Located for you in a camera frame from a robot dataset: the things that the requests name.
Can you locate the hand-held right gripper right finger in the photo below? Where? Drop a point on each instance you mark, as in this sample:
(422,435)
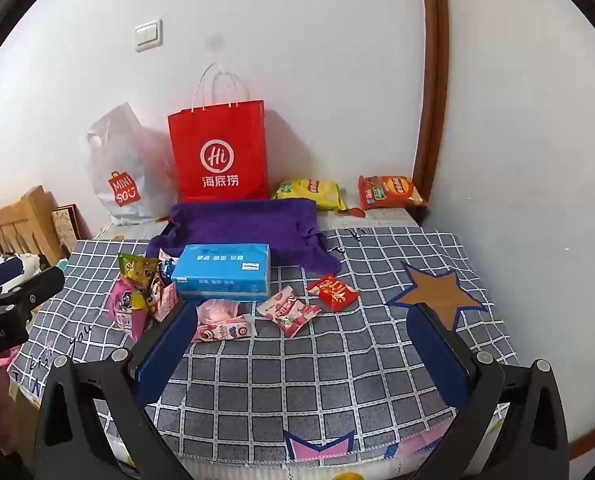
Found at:
(437,355)

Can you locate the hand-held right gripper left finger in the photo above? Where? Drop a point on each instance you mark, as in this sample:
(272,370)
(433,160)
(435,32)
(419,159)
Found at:
(167,350)

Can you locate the panda print snack packet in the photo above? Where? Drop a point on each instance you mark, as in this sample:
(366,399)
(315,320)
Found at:
(160,300)

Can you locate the pink white snack packet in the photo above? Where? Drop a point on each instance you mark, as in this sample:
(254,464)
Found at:
(225,331)

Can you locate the plain pink snack packet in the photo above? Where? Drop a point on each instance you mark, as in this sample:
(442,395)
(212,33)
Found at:
(217,310)

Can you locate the pink round print snack packet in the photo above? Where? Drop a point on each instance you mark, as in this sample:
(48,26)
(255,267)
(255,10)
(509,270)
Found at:
(120,305)

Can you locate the small blue snack packet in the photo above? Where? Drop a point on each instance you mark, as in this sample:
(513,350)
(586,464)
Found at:
(168,270)

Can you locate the green snack packet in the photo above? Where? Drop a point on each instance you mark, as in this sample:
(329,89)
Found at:
(135,267)

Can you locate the small red snack packet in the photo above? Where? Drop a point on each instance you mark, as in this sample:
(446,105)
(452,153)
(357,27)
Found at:
(335,292)

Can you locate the pink strawberry candy packet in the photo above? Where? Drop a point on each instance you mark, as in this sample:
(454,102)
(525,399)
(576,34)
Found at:
(287,312)

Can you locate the purple cloth bag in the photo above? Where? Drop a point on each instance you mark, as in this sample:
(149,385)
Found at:
(242,225)

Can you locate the black white patterned object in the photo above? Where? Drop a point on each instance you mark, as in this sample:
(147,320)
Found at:
(27,261)

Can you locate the blue tissue pack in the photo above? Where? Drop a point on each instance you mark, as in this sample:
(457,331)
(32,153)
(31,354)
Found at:
(217,270)

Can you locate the grey checked blanket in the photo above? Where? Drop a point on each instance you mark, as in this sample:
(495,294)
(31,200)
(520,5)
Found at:
(327,385)

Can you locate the white plastic bag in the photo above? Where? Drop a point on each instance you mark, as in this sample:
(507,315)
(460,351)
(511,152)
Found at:
(122,180)

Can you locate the fruit print table cover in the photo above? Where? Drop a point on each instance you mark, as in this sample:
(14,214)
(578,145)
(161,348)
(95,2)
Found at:
(377,216)

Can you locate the orange snack packet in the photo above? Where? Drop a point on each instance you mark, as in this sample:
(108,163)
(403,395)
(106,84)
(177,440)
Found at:
(390,191)

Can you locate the red paper bag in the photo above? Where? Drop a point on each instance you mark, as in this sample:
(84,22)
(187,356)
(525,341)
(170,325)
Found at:
(217,160)

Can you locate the large yellow chips packet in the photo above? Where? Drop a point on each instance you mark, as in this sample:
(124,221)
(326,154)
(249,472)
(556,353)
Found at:
(310,192)

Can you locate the brown picture frame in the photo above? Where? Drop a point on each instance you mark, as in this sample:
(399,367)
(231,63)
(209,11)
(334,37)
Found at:
(65,227)

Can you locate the white light switch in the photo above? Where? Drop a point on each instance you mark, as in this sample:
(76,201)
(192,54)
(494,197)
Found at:
(148,35)

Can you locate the brown wooden door frame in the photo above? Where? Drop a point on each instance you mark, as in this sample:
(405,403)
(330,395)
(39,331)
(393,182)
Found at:
(435,60)

